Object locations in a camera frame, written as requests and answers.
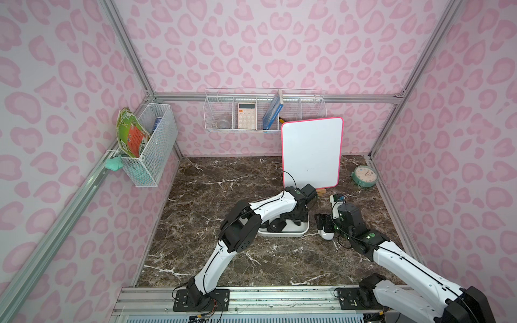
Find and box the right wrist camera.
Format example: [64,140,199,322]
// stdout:
[330,194,346,209]

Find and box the white plastic storage box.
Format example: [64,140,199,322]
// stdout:
[258,215,310,238]

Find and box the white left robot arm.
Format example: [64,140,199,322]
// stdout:
[187,184,317,305]

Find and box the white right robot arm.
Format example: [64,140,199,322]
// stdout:
[315,201,495,322]

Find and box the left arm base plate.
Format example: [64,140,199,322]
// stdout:
[173,289,230,312]

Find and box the clear glass jar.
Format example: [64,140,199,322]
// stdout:
[215,115,233,129]

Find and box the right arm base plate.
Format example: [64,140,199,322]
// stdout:
[333,287,382,311]

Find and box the pink framed whiteboard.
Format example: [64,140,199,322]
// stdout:
[281,117,344,189]

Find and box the blue can in basket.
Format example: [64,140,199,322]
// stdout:
[152,117,162,133]

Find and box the white wire wall shelf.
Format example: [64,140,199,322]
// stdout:
[203,87,327,133]

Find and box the aluminium front rail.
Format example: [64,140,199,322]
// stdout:
[108,285,449,323]

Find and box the pink calculator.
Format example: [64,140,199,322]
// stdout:
[237,102,257,130]

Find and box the mint green alarm clock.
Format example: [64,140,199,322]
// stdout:
[351,166,378,188]

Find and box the white computer mouse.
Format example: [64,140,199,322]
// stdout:
[318,226,335,241]

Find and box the black ribbed computer mouse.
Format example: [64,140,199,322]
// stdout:
[267,218,287,233]

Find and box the mint green clip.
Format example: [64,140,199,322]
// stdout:
[104,156,123,172]

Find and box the blue book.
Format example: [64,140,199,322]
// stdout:
[263,90,284,130]

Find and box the white mesh side basket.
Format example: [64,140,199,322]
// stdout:
[119,103,179,188]

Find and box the green red snack bag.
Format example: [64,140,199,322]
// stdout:
[116,107,151,158]

